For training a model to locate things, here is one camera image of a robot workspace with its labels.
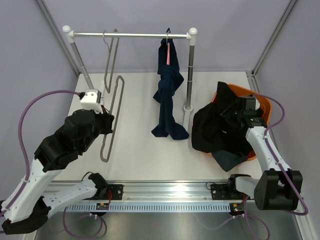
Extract grey clothes hanger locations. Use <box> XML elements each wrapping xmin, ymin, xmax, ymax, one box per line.
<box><xmin>99</xmin><ymin>75</ymin><xmax>125</xmax><ymax>163</ymax></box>
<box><xmin>103</xmin><ymin>37</ymin><xmax>120</xmax><ymax>94</ymax></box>

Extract black shorts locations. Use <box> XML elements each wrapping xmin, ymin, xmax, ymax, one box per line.
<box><xmin>191</xmin><ymin>81</ymin><xmax>253</xmax><ymax>156</ymax></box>

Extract dark teal shorts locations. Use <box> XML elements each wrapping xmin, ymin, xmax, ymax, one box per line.
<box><xmin>211</xmin><ymin>150</ymin><xmax>248</xmax><ymax>172</ymax></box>

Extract navy blue shorts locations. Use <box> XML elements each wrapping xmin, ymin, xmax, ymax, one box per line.
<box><xmin>151</xmin><ymin>38</ymin><xmax>189</xmax><ymax>141</ymax></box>

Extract pink clothes hanger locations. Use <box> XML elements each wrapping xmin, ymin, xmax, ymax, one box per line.
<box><xmin>165</xmin><ymin>32</ymin><xmax>171</xmax><ymax>66</ymax></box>

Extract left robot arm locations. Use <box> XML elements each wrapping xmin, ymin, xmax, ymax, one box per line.
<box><xmin>1</xmin><ymin>109</ymin><xmax>114</xmax><ymax>235</ymax></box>

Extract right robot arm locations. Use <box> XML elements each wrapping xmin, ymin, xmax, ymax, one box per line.
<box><xmin>220</xmin><ymin>94</ymin><xmax>303</xmax><ymax>211</ymax></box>

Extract orange plastic laundry basket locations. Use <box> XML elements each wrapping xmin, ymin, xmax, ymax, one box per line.
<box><xmin>202</xmin><ymin>83</ymin><xmax>272</xmax><ymax>161</ymax></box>

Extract metal clothes rack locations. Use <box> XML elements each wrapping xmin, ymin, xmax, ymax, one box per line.
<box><xmin>62</xmin><ymin>25</ymin><xmax>198</xmax><ymax>130</ymax></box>

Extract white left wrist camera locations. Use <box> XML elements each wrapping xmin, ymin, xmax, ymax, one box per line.
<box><xmin>79</xmin><ymin>89</ymin><xmax>103</xmax><ymax>113</ymax></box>

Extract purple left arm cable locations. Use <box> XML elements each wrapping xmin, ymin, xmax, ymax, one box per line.
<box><xmin>0</xmin><ymin>90</ymin><xmax>83</xmax><ymax>221</ymax></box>

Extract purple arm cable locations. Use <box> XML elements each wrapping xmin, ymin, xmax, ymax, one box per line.
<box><xmin>252</xmin><ymin>93</ymin><xmax>310</xmax><ymax>216</ymax></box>
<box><xmin>0</xmin><ymin>90</ymin><xmax>83</xmax><ymax>221</ymax></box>

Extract white slotted cable duct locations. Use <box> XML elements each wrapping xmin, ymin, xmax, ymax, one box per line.
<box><xmin>66</xmin><ymin>202</ymin><xmax>231</xmax><ymax>213</ymax></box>

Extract aluminium mounting rail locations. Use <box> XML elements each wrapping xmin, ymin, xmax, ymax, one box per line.
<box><xmin>32</xmin><ymin>181</ymin><xmax>305</xmax><ymax>202</ymax></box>

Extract purple right floor cable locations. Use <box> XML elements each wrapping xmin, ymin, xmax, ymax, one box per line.
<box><xmin>194</xmin><ymin>197</ymin><xmax>272</xmax><ymax>240</ymax></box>

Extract purple floor cable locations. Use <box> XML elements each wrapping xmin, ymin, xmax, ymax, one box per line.
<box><xmin>194</xmin><ymin>197</ymin><xmax>272</xmax><ymax>240</ymax></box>
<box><xmin>62</xmin><ymin>207</ymin><xmax>108</xmax><ymax>238</ymax></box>

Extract purple left floor cable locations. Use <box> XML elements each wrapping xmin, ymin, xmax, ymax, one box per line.
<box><xmin>62</xmin><ymin>207</ymin><xmax>108</xmax><ymax>238</ymax></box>

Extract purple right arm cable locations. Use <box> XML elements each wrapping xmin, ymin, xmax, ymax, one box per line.
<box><xmin>252</xmin><ymin>93</ymin><xmax>310</xmax><ymax>216</ymax></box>

